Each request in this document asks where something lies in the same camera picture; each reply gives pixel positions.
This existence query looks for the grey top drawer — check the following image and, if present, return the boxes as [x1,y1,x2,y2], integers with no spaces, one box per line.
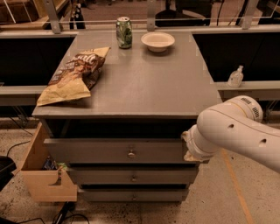
[44,138,187,165]

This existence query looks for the grey drawer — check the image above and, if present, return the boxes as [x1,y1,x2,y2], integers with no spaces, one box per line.
[67,167,198,186]
[78,188,189,202]
[44,138,187,165]

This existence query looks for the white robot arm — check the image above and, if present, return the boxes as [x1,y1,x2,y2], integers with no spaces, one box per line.
[181,95,280,172]

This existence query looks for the grey drawer cabinet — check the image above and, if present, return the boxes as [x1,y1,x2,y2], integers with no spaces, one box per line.
[33,31,221,190]

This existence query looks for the grey middle drawer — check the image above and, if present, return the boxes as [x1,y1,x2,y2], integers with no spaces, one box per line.
[67,167,198,186]

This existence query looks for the grey bottom drawer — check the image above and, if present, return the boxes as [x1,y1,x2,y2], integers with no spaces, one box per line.
[78,188,189,202]

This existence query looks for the clear sanitizer bottle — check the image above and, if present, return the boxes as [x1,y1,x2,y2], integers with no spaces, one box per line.
[227,66,243,88]

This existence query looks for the white paper bowl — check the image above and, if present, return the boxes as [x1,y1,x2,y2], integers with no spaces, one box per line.
[141,31,175,53]

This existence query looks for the snack items in box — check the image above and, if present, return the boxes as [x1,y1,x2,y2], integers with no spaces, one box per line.
[42,157,67,171]

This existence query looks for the brown yellow chip bag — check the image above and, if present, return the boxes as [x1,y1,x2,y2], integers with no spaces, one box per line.
[37,46,110,106]

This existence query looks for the green soda can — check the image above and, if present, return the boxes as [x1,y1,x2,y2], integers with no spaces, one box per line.
[116,17,132,49]

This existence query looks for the light wooden side box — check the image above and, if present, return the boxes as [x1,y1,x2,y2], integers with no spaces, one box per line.
[20,123,77,202]

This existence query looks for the black object at left edge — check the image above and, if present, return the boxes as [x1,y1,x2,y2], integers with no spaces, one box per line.
[0,156,17,191]

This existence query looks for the grey shelf rail right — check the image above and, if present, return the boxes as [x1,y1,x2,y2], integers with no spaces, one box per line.
[215,80,280,101]

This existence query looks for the grey shelf rail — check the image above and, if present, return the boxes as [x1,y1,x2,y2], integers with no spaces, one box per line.
[0,86,46,106]
[215,80,280,101]

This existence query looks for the black floor cable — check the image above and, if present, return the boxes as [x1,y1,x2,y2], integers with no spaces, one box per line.
[17,200,91,224]

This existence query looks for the grey shelf rail left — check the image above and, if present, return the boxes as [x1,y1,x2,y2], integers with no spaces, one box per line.
[0,86,46,106]

